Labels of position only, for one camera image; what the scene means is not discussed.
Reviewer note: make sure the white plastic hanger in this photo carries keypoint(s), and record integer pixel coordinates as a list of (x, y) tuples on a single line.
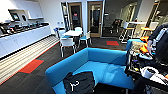
[(76, 85)]

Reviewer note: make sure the white dining chair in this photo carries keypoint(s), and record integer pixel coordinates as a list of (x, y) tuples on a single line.
[(84, 38), (67, 43), (61, 32), (77, 28)]

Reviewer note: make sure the large blue sofa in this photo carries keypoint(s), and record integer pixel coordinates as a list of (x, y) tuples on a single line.
[(106, 66)]

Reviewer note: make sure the wooden glass door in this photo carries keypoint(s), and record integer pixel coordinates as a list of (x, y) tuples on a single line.
[(95, 20)]

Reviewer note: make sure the black garment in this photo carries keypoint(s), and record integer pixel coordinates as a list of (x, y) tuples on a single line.
[(83, 83)]

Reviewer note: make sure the black office chair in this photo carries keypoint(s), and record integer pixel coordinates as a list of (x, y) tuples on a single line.
[(115, 26)]

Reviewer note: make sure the white bar stool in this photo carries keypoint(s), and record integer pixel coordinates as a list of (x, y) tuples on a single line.
[(125, 30)]

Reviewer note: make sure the small blue sofa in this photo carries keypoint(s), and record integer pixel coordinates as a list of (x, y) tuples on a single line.
[(131, 43)]

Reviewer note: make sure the white high table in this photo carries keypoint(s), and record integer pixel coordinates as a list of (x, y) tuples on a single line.
[(137, 23)]

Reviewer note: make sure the orange cloth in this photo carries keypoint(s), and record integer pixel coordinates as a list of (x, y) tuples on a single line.
[(144, 46)]

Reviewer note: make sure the white counter cabinets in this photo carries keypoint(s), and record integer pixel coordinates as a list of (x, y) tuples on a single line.
[(20, 41)]

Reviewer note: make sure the yellow bar stool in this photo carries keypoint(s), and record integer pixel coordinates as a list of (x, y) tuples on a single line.
[(147, 30)]

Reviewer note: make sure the white upper cabinets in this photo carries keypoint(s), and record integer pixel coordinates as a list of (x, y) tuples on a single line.
[(30, 8)]

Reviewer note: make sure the black cart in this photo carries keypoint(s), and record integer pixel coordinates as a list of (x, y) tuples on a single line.
[(146, 81)]

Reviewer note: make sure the person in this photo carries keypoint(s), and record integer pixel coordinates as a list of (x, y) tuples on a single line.
[(160, 40)]

